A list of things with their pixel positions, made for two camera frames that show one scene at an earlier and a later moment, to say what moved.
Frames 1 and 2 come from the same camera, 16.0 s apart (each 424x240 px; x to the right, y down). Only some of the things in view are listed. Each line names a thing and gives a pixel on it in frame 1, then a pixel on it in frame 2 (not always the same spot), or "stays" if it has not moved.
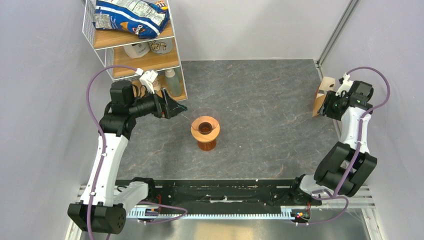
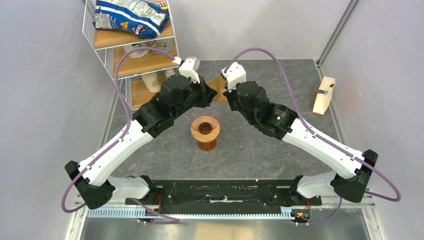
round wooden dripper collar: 205,128 stays
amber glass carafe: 207,146 stays
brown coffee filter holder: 327,84 stays
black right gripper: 330,97 → 229,95
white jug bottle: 137,50 stays
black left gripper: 166,107 → 206,92
